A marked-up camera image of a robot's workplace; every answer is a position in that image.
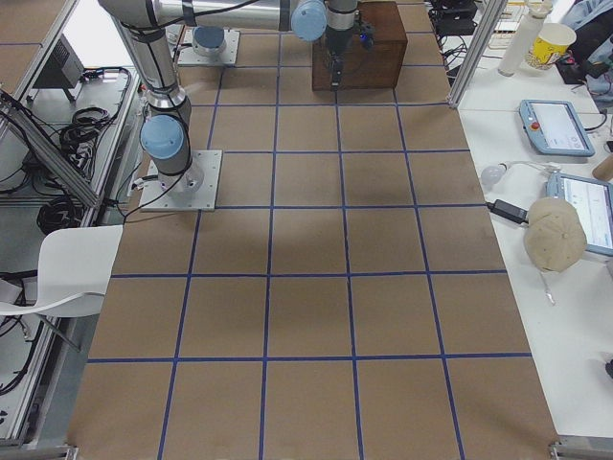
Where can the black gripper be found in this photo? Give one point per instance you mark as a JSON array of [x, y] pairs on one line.
[[334, 44]]

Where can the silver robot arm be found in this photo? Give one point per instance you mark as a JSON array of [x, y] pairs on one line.
[[142, 26], [208, 41]]

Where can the dark wooden drawer cabinet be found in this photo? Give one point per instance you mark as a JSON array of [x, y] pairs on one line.
[[377, 68]]

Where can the white light bulb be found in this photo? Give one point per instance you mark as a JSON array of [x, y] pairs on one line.
[[493, 174]]

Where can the white cardboard tube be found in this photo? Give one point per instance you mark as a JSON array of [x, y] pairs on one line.
[[529, 26]]

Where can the yellow popcorn cup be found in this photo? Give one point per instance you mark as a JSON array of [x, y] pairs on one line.
[[551, 44]]

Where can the black power adapter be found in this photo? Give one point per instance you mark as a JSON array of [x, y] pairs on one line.
[[508, 211]]

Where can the blue teach pendant far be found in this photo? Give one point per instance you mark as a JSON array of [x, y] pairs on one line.
[[554, 128]]

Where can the blue teach pendant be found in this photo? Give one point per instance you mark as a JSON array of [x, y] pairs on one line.
[[554, 128], [592, 200]]

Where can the grey electronics box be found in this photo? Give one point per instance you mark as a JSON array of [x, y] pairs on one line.
[[63, 70]]

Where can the beige baseball cap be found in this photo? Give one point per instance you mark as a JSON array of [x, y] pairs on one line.
[[555, 239]]

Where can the blue teach pendant near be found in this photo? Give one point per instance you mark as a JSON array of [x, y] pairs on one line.
[[592, 200]]

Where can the white plastic chair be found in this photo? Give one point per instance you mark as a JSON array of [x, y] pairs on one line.
[[74, 269]]

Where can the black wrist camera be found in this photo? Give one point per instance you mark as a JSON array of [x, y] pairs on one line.
[[365, 34]]

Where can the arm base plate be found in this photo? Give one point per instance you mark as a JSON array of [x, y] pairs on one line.
[[227, 58], [196, 189]]

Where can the aluminium frame post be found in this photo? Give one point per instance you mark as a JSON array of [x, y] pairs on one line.
[[485, 29]]

